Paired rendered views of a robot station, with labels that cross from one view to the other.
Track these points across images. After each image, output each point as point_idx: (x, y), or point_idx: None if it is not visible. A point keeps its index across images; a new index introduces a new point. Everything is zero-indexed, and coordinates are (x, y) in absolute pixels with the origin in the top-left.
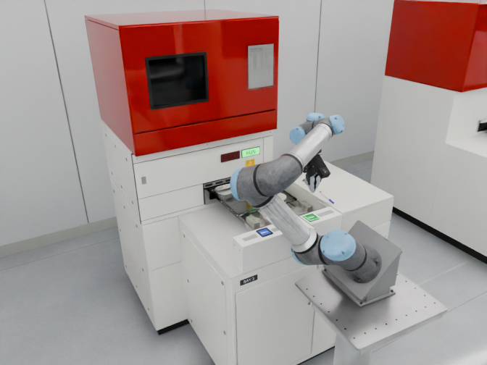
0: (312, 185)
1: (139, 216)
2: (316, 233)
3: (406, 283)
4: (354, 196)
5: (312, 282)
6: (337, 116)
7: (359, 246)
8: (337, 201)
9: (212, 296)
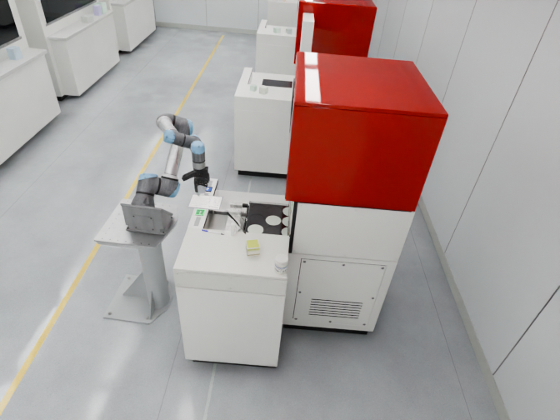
0: None
1: None
2: (163, 176)
3: (124, 240)
4: (197, 247)
5: (171, 210)
6: (166, 130)
7: (138, 184)
8: (202, 234)
9: None
